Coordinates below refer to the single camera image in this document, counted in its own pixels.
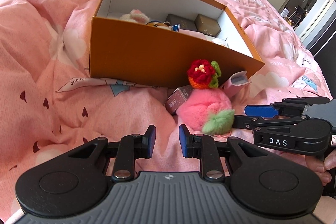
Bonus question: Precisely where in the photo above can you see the pink fabric pouch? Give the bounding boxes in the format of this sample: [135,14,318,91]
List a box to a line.
[178,29,214,42]

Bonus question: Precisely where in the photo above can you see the gold small box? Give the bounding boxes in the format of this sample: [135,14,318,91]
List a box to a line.
[194,14,221,37]

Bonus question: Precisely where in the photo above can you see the black rectangular box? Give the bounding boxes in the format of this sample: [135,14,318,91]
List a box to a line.
[166,14,197,31]

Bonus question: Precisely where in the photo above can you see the plush dog blue outfit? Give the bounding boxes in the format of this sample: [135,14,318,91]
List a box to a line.
[147,20,181,32]

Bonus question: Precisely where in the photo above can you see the white pink knitted bunny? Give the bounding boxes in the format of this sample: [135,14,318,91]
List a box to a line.
[120,9,150,24]

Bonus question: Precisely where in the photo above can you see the right hand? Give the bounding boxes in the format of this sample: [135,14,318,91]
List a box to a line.
[305,150,336,186]

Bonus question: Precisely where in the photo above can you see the pink fluffy peach plush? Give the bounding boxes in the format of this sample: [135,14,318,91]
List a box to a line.
[177,89,235,135]

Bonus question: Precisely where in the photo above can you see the small pink printed box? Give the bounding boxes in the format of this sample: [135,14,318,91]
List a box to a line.
[164,85,194,115]

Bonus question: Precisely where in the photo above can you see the red crochet flower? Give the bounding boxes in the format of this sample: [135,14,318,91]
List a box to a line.
[187,59,222,89]

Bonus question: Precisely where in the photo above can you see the pink heart print duvet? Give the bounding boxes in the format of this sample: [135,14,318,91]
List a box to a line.
[1,0,331,221]

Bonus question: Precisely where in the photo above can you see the orange cardboard box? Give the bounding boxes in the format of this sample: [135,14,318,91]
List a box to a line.
[89,0,264,88]

